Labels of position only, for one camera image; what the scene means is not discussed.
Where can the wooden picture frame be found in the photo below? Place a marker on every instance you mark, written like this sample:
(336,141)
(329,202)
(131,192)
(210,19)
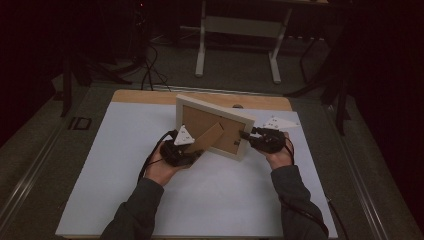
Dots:
(213,126)

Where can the person's right hand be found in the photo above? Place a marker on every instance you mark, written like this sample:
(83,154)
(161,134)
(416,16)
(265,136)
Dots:
(281,158)

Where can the white-legged desk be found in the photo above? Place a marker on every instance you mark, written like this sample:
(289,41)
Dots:
(240,26)

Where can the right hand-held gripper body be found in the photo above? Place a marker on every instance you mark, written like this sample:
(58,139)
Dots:
(271,140)

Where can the black metal stand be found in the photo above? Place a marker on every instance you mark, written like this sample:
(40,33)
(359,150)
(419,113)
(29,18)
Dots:
(66,86)
(341,100)

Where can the dark equipment rack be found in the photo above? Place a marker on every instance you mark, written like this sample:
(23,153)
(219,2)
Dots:
(140,33)

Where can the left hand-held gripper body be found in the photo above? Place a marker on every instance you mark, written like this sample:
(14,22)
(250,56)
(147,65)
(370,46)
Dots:
(176,155)

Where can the person's left hand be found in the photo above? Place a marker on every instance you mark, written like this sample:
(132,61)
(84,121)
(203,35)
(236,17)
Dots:
(160,170)

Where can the metal floor rail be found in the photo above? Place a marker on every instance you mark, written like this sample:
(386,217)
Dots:
(26,180)
(360,173)

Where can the white table mat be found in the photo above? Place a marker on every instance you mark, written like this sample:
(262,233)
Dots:
(220,196)

